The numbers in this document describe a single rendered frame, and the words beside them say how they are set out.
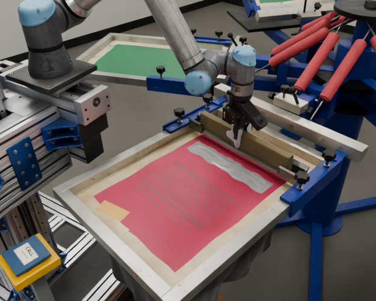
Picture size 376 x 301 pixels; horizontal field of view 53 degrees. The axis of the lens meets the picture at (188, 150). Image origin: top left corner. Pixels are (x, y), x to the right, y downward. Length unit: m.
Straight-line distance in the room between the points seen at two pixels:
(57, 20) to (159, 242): 0.78
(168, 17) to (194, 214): 0.59
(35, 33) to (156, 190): 0.63
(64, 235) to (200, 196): 1.16
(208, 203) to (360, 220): 1.61
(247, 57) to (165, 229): 0.58
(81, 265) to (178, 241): 1.03
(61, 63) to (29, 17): 0.17
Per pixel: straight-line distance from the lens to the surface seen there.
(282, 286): 2.22
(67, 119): 1.39
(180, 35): 1.11
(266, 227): 1.13
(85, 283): 2.01
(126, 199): 1.26
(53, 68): 1.37
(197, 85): 1.12
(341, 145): 1.42
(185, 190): 1.27
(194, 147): 1.44
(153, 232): 1.15
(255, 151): 1.34
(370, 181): 3.01
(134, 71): 2.08
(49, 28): 1.34
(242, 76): 1.23
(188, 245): 1.11
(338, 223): 2.60
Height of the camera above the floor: 1.81
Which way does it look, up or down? 37 degrees down
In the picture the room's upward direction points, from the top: 1 degrees counter-clockwise
